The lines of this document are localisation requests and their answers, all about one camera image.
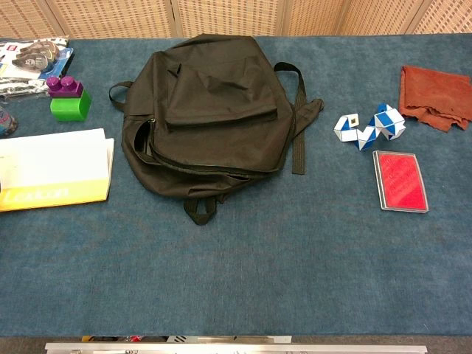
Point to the black backpack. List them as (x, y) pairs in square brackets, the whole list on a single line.
[(221, 121)]

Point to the green toy block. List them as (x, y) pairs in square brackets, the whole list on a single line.
[(72, 108)]

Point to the silver foil package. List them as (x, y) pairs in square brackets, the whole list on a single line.
[(22, 86)]

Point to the purple toy brick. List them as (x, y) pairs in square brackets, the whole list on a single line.
[(64, 88)]

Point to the rust brown cloth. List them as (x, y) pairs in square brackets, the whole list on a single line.
[(435, 92)]

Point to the white and yellow book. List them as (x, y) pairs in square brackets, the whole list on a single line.
[(55, 166)]

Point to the wicker folding screen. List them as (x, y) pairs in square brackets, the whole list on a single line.
[(228, 16)]

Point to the blue white snake puzzle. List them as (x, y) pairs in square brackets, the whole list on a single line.
[(385, 123)]

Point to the aluminium profile rail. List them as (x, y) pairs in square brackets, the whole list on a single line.
[(236, 348)]

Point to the red card case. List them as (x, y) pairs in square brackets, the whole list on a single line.
[(402, 180)]

